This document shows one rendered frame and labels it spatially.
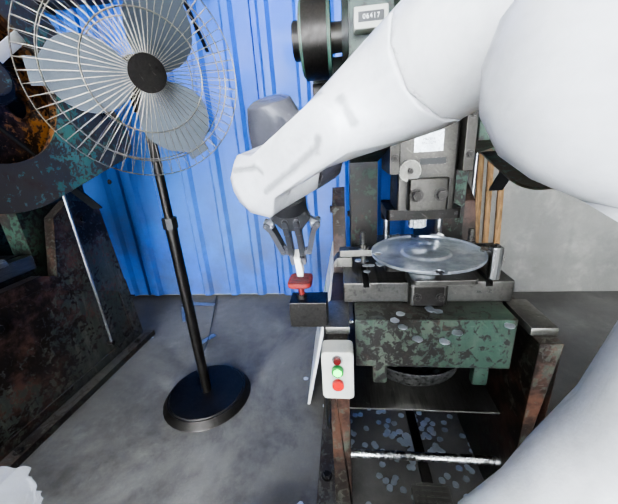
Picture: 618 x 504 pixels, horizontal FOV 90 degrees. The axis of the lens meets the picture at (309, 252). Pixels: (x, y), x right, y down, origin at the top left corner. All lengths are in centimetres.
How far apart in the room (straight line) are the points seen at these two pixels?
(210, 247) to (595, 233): 258
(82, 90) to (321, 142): 90
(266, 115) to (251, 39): 168
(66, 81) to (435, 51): 101
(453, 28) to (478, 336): 75
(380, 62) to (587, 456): 31
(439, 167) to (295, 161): 58
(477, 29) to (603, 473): 28
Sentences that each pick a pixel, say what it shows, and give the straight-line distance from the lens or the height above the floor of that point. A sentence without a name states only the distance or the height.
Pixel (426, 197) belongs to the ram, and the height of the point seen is 93.
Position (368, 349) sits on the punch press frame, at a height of 55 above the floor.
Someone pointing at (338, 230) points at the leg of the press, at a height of 75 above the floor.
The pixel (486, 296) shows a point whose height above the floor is 66.
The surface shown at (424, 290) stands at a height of 70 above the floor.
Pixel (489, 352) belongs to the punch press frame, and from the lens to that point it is 94.
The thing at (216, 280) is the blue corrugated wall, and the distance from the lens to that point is 247.
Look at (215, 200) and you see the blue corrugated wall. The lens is 226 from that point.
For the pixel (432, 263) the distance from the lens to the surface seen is 82.
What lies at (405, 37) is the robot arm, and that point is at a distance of 29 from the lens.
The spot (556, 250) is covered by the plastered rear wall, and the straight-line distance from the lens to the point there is 262.
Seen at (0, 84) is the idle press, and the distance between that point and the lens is 143.
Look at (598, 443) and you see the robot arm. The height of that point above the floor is 90.
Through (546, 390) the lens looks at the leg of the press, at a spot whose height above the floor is 49.
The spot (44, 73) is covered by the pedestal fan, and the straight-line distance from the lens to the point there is 115.
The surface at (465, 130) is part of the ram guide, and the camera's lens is 87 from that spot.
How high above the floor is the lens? 108
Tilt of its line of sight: 20 degrees down
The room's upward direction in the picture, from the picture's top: 4 degrees counter-clockwise
